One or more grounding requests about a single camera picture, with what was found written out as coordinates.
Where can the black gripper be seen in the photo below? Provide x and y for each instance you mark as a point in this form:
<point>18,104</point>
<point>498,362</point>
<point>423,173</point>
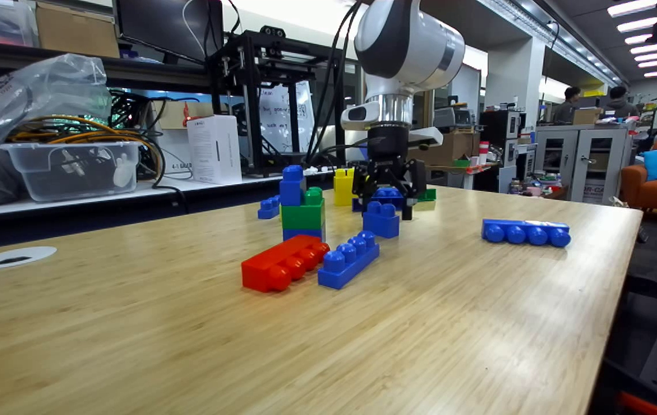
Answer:
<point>389,146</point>

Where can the blue two-stud block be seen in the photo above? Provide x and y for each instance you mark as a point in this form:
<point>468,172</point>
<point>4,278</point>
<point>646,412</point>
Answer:
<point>383,222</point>
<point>292,186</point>

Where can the green square block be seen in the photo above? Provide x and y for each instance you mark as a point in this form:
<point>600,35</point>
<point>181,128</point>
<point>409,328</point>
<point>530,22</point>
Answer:
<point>306,216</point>

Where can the blue square block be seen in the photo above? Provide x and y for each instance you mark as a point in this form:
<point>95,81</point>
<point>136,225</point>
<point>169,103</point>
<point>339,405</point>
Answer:
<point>303,233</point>

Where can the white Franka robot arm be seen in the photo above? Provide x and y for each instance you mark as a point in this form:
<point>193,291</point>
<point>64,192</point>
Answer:
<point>411,48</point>

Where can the green two-stud block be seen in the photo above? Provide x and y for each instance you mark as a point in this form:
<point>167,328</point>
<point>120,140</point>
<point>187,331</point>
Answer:
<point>427,195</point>

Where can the large yellow block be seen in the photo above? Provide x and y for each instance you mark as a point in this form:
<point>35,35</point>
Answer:
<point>345,187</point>

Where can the red four-stud block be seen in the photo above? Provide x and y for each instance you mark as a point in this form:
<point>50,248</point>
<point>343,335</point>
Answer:
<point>284,262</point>

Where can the brown cardboard box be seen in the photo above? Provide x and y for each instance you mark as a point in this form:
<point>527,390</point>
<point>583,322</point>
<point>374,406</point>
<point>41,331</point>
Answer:
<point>457,149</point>
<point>76,30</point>

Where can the white cardboard box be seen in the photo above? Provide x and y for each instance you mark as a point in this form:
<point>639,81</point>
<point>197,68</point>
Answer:
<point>215,150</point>

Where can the grey metal cabinet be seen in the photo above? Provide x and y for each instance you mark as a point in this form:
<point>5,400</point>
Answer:
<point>582,162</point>

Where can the black shelf board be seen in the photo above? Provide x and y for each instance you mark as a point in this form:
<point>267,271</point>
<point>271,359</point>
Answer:
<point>158,74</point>

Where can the black monitor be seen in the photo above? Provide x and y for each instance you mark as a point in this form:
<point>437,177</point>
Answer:
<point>169,26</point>

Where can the ceiling light panel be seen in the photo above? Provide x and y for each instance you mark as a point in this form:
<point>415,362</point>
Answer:
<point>650,48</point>
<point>639,37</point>
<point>634,8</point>
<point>653,56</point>
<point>639,24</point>

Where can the clear plastic container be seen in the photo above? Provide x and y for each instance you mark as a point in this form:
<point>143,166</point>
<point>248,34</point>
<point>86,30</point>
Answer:
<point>71,169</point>

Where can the clear plastic bag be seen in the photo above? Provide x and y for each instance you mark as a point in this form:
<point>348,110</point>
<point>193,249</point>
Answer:
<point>29,95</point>

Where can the small white table grommet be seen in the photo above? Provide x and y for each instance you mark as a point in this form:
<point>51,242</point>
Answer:
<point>15,257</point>

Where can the black 3D printer frame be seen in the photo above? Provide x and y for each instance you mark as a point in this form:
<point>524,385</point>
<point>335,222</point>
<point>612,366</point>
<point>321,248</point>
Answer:
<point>253,106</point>

